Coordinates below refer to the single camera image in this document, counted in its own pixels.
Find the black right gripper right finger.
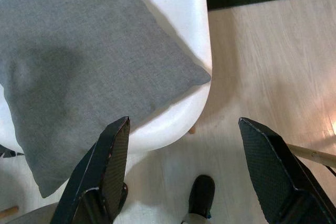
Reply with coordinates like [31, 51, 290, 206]
[238, 116, 336, 224]

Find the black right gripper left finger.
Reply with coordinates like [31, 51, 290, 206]
[51, 115, 131, 224]

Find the black metal chair strut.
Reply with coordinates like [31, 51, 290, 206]
[0, 144, 25, 158]

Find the grey fabric pillow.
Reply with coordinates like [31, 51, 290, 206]
[0, 0, 212, 199]

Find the white plastic chair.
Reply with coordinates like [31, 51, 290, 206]
[0, 0, 213, 156]

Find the light wooden rod with screw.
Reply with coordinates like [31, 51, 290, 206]
[286, 143, 336, 168]

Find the robot black foot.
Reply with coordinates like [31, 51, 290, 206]
[187, 174, 216, 220]

